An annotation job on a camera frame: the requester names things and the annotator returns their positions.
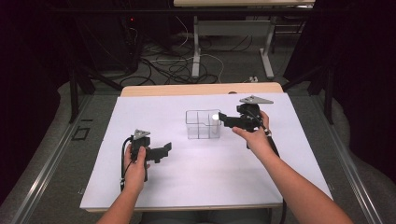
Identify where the tangle of black floor cables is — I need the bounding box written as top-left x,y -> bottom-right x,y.
120,27 -> 254,87

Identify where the person's left hand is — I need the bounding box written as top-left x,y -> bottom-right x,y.
123,144 -> 151,194

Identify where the aluminium floor rail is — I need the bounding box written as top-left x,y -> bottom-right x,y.
311,94 -> 384,224
8,94 -> 94,224

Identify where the dark curtain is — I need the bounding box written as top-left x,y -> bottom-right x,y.
0,0 -> 78,208
283,0 -> 396,185

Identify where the white tube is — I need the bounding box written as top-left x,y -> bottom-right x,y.
210,113 -> 221,138

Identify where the black metal stand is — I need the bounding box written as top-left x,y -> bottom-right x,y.
281,59 -> 335,126
68,18 -> 124,124

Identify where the white metal desk frame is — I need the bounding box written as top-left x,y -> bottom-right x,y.
173,0 -> 316,80

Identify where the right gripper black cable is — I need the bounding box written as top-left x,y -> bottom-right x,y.
248,108 -> 288,224

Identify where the white floor cable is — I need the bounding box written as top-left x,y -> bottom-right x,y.
150,15 -> 226,84

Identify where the white table sheet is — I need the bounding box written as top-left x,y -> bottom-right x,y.
79,92 -> 333,210

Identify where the wooden table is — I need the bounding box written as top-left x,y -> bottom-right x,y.
79,81 -> 333,214

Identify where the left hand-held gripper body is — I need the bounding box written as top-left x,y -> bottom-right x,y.
129,128 -> 157,163

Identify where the person's right hand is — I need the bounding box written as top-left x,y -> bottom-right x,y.
231,109 -> 273,159

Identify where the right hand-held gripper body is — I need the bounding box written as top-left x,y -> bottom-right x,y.
233,94 -> 276,133

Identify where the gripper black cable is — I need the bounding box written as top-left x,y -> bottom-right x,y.
120,135 -> 149,192
248,108 -> 288,224

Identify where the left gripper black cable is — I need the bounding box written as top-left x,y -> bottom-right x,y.
120,135 -> 149,192

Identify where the clear plastic organizer box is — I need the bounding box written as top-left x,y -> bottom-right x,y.
185,108 -> 223,140

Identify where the dark computer tower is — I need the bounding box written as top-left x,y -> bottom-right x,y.
90,13 -> 145,73

